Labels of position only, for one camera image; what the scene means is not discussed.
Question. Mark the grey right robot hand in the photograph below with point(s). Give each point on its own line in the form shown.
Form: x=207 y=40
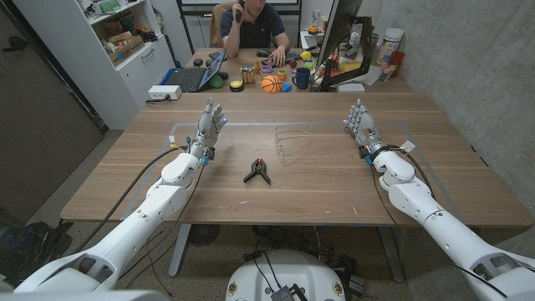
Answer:
x=364 y=126

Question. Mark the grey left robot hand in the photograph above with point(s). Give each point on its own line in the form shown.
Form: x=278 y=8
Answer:
x=207 y=127

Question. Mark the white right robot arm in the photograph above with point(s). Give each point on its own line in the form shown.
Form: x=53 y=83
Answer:
x=451 y=226

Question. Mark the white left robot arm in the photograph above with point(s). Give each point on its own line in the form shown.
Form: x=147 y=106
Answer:
x=125 y=234

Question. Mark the yellow black push button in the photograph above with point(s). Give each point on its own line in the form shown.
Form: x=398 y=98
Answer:
x=236 y=85

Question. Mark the black spring clamp pliers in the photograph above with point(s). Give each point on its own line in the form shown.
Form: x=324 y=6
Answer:
x=258 y=170

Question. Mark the clear safety glasses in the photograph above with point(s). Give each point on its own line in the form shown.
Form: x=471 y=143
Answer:
x=288 y=140

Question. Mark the green ball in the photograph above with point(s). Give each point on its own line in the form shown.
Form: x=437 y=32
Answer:
x=216 y=81

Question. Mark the open laptop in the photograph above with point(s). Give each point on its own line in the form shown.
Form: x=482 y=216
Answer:
x=196 y=75

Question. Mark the white power strip box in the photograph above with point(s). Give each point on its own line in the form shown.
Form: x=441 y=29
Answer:
x=164 y=92

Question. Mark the printed snack can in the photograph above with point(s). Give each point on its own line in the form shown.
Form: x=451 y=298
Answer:
x=248 y=74

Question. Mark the red cup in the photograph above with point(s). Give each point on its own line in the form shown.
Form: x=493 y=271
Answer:
x=397 y=60

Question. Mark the orange mini basketball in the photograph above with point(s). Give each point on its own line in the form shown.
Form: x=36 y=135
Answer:
x=271 y=84

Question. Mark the dark blue mug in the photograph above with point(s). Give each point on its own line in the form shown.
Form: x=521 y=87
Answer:
x=302 y=78

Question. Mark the blue block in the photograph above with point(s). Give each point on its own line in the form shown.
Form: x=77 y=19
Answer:
x=286 y=87

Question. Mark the white round canister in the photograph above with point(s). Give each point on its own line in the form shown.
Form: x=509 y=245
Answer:
x=390 y=44

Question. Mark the black computer mouse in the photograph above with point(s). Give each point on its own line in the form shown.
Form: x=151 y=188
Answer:
x=263 y=53

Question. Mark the black computer monitor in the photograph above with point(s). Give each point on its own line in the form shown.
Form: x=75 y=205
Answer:
x=340 y=29

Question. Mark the black keyboard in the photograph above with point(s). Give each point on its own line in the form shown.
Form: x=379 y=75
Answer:
x=286 y=58

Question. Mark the person in dark polo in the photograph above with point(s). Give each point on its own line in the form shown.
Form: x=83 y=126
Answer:
x=255 y=26

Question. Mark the cardboard box on shelf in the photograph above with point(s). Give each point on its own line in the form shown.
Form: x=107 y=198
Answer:
x=125 y=49

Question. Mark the white shelf cabinet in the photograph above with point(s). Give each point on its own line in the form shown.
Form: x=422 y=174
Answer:
x=104 y=54

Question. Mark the white robot torso base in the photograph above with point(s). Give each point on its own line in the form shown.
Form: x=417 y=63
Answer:
x=286 y=277

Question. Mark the black bag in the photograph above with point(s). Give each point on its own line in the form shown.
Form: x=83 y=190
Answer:
x=33 y=251

